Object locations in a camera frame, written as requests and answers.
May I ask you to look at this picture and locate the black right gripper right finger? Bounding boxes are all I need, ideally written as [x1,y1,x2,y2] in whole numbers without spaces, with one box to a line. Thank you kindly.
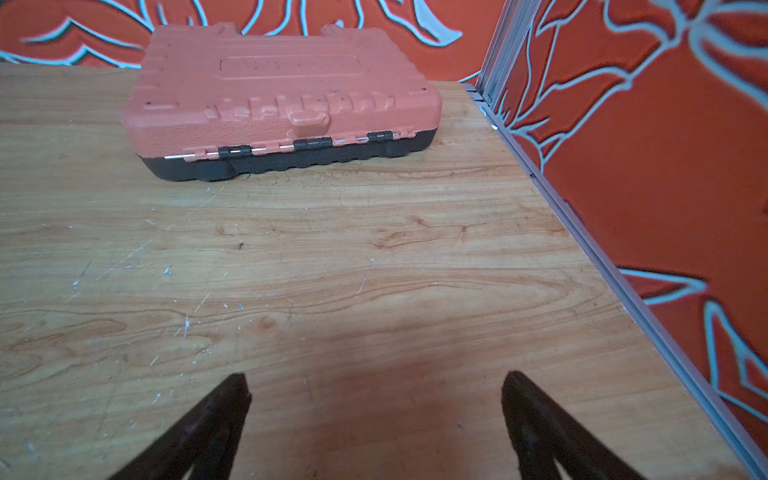
[501,371,642,479]

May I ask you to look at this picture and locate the red plastic tool case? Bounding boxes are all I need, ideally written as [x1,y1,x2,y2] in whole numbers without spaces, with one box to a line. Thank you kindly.
[121,23,443,181]

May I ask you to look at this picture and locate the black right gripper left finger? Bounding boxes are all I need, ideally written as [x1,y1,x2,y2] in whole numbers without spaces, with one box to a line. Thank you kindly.
[112,373,252,479]

